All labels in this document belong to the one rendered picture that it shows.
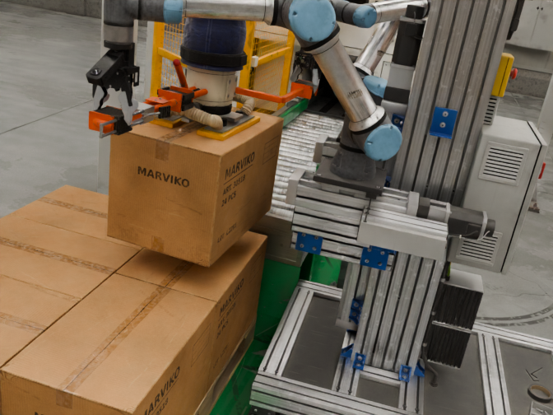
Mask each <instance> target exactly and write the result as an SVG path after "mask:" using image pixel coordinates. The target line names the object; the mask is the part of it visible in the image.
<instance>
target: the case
mask: <svg viewBox="0 0 553 415"><path fill-rule="evenodd" d="M251 115H255V116H259V117H260V121H259V122H258V123H256V124H254V125H252V126H250V127H249V128H246V129H245V130H243V131H241V132H239V133H237V134H235V135H234V136H232V137H230V138H228V139H226V140H225V141H219V140H216V139H212V138H206V137H203V136H200V135H197V131H198V130H199V129H200V128H203V127H205V126H206V125H205V124H201V123H199V122H197V121H192V122H190V123H185V124H181V125H179V126H178V127H175V128H167V127H164V126H160V125H157V124H151V123H146V124H143V125H140V124H138V125H135V126H133V127H131V128H132V131H129V132H127V133H124V134H121V135H110V155H109V198H108V221H107V236H109V237H112V238H115V239H118V240H122V241H125V242H128V243H131V244H134V245H138V246H141V247H144V248H147V249H151V250H154V251H157V252H160V253H162V254H167V255H170V256H173V257H175V258H178V259H183V260H186V261H189V262H191V263H196V264H199V265H202V266H204V267H207V268H209V267H210V266H211V265H212V264H213V263H214V262H215V261H216V260H218V259H219V258H220V257H221V256H222V255H223V254H224V253H225V252H226V251H227V250H228V249H229V248H230V247H231V246H232V245H233V244H234V243H235V242H236V241H237V240H238V239H239V238H240V237H241V236H242V235H244V234H245V233H246V232H247V231H248V230H249V229H250V228H251V227H252V226H253V225H254V224H255V223H257V222H258V221H259V220H260V219H261V218H262V217H263V216H264V215H265V214H266V213H267V212H268V211H270V209H271V204H272V194H273V188H274V183H275V177H276V171H277V161H278V156H279V150H280V144H281V134H282V129H283V123H284V119H283V118H280V117H276V116H272V115H269V114H263V113H259V112H255V111H252V112H251Z"/></svg>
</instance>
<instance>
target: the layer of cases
mask: <svg viewBox="0 0 553 415"><path fill-rule="evenodd" d="M108 198H109V195H105V194H99V193H96V192H92V191H89V190H86V189H80V188H77V187H73V186H70V185H64V186H63V187H61V188H59V189H56V190H54V191H53V192H52V193H50V194H47V195H45V196H43V197H42V198H39V199H37V200H35V201H34V202H32V203H29V204H27V205H25V206H24V207H22V208H20V209H18V210H16V211H15V212H12V213H10V214H9V215H6V216H5V217H2V218H0V415H193V414H194V413H195V412H196V410H197V408H198V406H199V405H200V403H201V402H202V400H203V399H204V397H205V396H206V394H207V392H208V390H209V389H210V388H211V386H212V384H213V383H214V381H215V379H216V377H217V376H218V375H219V373H220V372H221V370H222V368H223V366H224V365H225V364H226V362H227V360H228V359H229V357H230V355H231V353H232V352H233V351H234V350H235V347H236V346H237V344H238V343H239V341H240V339H241V338H242V337H243V335H244V333H245V331H246V330H247V328H248V327H249V325H250V324H251V322H252V320H253V318H254V317H255V315H256V314H257V309H258V298H259V293H260V287H261V281H262V275H263V265H264V259H265V253H266V248H267V235H261V234H258V233H254V232H251V231H247V232H246V233H245V234H244V235H242V236H241V237H240V238H239V239H238V240H237V241H236V242H235V243H234V244H233V245H232V246H231V247H230V248H229V249H228V250H227V251H226V252H225V253H224V254H223V255H222V256H221V257H220V258H219V259H218V260H216V261H215V262H214V263H213V264H212V265H211V266H210V267H209V268H207V267H204V266H202V265H199V264H196V263H191V262H189V261H186V260H183V259H178V258H175V257H173V256H170V255H167V254H162V253H160V252H157V251H154V250H151V249H147V248H144V247H141V246H138V245H134V244H131V243H128V242H125V241H122V240H118V239H115V238H112V237H109V236H107V221H108Z"/></svg>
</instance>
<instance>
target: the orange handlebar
mask: <svg viewBox="0 0 553 415"><path fill-rule="evenodd" d="M207 93H208V91H207V89H201V90H199V91H195V92H194V98H193V99H196V98H198V97H200V96H204V95H206V94H207ZM235 93H236V94H240V95H244V96H251V97H254V98H258V99H262V100H269V101H272V102H276V103H283V104H285V103H286V102H288V101H290V100H293V99H294V98H296V97H297V96H300V95H302V94H303V93H304V88H298V89H296V90H294V91H291V92H289V93H287V94H285V95H283V96H275V95H272V94H267V93H264V92H260V91H253V90H250V89H246V88H242V87H238V86H237V87H236V88H235ZM145 100H147V101H145V102H142V103H145V104H148V105H154V106H155V110H154V113H155V112H159V107H161V106H167V105H170V106H171V107H173V106H176V105H177V104H178V101H177V100H176V99H172V100H167V99H166V98H165V97H164V96H161V97H154V96H152V97H150V98H147V99H145ZM141 117H142V113H140V114H136V115H134V116H133V117H132V121H134V120H137V119H140V118H141ZM105 122H108V121H106V120H101V119H97V118H95V119H93V124H94V125H95V126H96V127H97V128H99V127H100V124H102V123H105ZM111 127H112V124H108V125H105V126H103V129H110V128H111Z"/></svg>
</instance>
